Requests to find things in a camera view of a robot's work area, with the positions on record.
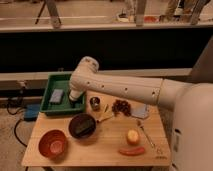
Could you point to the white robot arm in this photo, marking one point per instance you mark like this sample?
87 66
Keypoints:
191 103

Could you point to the grey folded cloth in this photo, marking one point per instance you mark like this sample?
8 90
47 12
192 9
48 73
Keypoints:
140 112

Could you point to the green plastic tray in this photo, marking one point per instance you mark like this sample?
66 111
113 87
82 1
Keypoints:
61 81

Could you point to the blue sponge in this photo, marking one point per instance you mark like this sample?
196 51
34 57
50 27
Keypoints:
56 96

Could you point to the red bowl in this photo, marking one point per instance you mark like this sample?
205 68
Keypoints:
52 144

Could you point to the small metal cup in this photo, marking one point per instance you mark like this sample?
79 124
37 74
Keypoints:
95 103

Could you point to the dark purple bowl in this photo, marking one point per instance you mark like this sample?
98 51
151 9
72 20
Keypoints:
82 126

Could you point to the yellow banana peel piece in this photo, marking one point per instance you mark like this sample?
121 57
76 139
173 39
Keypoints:
106 114

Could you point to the orange carrot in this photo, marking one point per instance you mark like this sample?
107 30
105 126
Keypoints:
132 152

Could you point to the white and blue cup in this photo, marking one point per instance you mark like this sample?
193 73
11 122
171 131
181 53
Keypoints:
74 95

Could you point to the yellow apple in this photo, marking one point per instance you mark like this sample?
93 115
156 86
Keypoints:
132 137

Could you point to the blue power box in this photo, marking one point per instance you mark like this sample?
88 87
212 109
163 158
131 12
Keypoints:
31 112

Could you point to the bunch of dark grapes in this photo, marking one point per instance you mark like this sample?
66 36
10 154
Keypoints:
121 106

